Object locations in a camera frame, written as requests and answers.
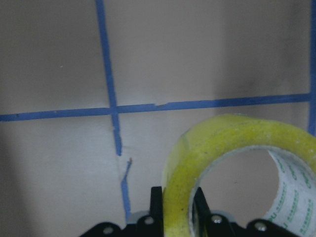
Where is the yellow tape roll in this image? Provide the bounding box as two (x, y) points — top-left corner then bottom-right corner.
(162, 115), (316, 237)

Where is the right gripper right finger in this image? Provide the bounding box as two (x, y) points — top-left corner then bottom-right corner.
(194, 187), (211, 237)

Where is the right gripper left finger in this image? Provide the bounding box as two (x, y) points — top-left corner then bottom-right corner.
(150, 186), (164, 237)

